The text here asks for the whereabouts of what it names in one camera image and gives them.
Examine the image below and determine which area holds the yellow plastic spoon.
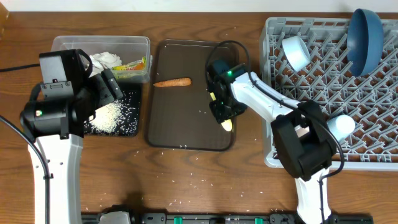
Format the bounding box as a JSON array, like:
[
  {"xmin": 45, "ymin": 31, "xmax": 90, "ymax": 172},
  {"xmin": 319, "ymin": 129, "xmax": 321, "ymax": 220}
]
[{"xmin": 210, "ymin": 92, "xmax": 233, "ymax": 131}]

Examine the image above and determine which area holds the orange carrot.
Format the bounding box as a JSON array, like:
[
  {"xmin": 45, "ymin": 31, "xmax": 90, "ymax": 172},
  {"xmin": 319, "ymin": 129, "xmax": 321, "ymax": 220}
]
[{"xmin": 153, "ymin": 77, "xmax": 192, "ymax": 88}]

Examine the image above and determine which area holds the light blue bowl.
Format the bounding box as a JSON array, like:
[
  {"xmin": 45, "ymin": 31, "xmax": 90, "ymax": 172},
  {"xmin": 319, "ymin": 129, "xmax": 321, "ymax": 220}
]
[{"xmin": 282, "ymin": 36, "xmax": 310, "ymax": 72}]

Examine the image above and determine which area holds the yellow green snack wrapper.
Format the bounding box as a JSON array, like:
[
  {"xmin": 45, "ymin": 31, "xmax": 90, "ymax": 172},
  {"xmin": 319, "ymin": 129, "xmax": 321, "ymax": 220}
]
[{"xmin": 112, "ymin": 57, "xmax": 147, "ymax": 71}]

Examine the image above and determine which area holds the light blue cup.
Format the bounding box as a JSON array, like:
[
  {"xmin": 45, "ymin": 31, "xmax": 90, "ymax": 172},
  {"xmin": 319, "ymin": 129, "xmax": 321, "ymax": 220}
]
[{"xmin": 327, "ymin": 114, "xmax": 355, "ymax": 142}]

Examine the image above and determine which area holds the white tissue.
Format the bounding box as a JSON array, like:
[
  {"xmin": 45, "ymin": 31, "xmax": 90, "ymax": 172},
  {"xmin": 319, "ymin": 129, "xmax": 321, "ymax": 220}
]
[{"xmin": 90, "ymin": 52, "xmax": 122, "ymax": 75}]

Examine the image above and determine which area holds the dark blue plate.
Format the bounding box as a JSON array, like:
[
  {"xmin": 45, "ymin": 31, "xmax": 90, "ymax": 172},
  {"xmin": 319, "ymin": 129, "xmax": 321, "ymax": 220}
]
[{"xmin": 347, "ymin": 9, "xmax": 384, "ymax": 77}]

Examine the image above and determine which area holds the pink cup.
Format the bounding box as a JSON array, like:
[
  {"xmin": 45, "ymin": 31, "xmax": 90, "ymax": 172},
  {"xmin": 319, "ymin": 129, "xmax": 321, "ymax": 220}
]
[{"xmin": 295, "ymin": 125, "xmax": 310, "ymax": 138}]

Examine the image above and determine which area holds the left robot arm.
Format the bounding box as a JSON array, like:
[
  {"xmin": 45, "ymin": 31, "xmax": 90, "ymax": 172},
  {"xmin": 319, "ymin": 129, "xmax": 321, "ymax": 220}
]
[{"xmin": 20, "ymin": 49, "xmax": 123, "ymax": 223}]

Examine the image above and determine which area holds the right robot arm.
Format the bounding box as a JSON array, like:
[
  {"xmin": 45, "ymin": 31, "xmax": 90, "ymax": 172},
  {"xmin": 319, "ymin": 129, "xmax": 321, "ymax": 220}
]
[{"xmin": 205, "ymin": 60, "xmax": 338, "ymax": 223}]

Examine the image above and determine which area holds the grey dishwasher rack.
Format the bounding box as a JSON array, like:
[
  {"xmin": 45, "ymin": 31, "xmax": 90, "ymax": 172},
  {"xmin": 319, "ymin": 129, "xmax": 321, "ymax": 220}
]
[{"xmin": 259, "ymin": 17, "xmax": 397, "ymax": 171}]

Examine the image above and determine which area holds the brown serving tray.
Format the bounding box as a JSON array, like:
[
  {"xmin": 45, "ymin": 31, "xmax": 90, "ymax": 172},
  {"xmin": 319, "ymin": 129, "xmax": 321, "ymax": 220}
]
[{"xmin": 145, "ymin": 39, "xmax": 239, "ymax": 152}]

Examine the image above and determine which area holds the black rectangular tray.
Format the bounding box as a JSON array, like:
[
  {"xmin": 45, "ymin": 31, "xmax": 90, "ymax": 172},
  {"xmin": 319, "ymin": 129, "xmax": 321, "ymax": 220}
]
[{"xmin": 82, "ymin": 81, "xmax": 143, "ymax": 138}]

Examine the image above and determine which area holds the white rice pile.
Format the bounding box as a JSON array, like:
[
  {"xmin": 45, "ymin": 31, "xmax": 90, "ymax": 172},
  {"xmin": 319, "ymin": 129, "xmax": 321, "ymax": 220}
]
[{"xmin": 88, "ymin": 91, "xmax": 138, "ymax": 134}]

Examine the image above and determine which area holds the clear plastic bin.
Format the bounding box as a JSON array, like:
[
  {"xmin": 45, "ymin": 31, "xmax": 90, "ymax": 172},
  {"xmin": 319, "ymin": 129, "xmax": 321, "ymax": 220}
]
[{"xmin": 51, "ymin": 35, "xmax": 152, "ymax": 83}]

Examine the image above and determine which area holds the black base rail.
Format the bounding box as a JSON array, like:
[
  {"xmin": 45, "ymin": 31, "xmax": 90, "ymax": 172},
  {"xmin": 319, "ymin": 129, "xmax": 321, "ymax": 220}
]
[{"xmin": 81, "ymin": 205, "xmax": 374, "ymax": 224}]

